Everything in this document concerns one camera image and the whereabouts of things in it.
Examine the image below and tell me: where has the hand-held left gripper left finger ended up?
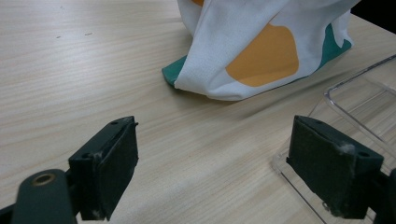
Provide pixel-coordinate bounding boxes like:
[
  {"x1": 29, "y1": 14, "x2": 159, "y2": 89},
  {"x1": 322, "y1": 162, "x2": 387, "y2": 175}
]
[{"x1": 67, "y1": 116, "x2": 140, "y2": 222}]

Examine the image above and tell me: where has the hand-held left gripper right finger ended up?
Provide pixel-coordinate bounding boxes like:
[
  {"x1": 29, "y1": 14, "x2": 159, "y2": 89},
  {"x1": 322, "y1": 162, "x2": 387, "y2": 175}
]
[{"x1": 286, "y1": 115, "x2": 385, "y2": 220}]

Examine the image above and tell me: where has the clear plastic box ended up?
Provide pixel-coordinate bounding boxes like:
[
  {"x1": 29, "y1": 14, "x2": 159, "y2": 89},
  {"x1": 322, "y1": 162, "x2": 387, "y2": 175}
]
[{"x1": 271, "y1": 54, "x2": 396, "y2": 224}]

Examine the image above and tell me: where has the white cloth bag orange green print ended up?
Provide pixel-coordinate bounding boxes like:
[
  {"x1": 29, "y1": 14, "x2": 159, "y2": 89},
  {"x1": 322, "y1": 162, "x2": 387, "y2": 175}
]
[{"x1": 161, "y1": 0, "x2": 362, "y2": 102}]

